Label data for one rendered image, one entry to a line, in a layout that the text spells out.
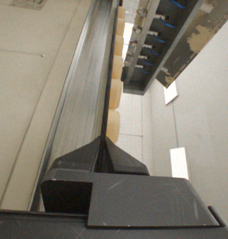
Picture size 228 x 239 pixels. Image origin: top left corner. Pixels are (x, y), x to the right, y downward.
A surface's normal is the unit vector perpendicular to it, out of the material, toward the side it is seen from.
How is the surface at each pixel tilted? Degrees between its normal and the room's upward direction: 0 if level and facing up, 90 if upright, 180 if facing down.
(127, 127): 90
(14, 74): 90
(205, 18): 115
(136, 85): 90
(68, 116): 90
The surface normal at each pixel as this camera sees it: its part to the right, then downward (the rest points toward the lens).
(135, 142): 0.13, -0.34
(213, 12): -0.48, 0.78
